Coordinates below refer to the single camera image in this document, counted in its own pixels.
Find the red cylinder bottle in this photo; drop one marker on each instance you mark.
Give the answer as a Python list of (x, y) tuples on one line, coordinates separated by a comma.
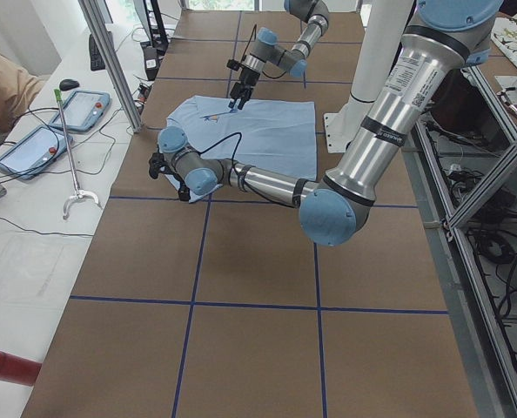
[(18, 370)]

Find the blue teach pendant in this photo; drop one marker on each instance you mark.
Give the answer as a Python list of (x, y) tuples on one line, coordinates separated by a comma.
[(82, 109), (32, 154)]

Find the far blue teach pendant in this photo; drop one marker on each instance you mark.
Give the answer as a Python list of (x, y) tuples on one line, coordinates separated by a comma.
[(82, 109)]

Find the white camera mast pedestal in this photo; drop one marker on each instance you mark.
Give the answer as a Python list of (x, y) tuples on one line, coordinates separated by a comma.
[(381, 45)]

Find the black power adapter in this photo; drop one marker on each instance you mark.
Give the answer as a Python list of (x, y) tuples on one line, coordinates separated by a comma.
[(151, 62)]

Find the black keyboard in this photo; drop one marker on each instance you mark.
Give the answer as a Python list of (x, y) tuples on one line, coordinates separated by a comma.
[(96, 59)]

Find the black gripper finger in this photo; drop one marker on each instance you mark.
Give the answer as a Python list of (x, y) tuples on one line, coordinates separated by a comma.
[(244, 96), (184, 195), (234, 95)]

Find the person in beige shirt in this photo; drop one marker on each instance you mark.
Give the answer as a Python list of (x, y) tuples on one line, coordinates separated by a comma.
[(18, 89)]

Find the green handled reacher grabber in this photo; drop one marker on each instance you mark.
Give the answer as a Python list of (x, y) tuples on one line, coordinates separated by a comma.
[(79, 193)]

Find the near blue teach pendant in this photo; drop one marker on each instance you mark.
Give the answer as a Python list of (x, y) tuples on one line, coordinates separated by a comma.
[(32, 154)]

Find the black computer mouse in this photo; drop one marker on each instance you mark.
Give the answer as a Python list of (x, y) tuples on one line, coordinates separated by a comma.
[(68, 84)]

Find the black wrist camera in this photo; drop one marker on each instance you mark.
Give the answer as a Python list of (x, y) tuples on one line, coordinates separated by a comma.
[(157, 165), (234, 65)]

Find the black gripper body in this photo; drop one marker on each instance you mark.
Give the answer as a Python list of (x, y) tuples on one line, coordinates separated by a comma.
[(182, 190), (245, 78)]

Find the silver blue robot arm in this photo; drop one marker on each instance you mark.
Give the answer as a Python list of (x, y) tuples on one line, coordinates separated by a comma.
[(408, 49), (266, 49)]

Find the aluminium frame post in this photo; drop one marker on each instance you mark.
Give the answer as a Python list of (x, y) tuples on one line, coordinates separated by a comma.
[(95, 21)]

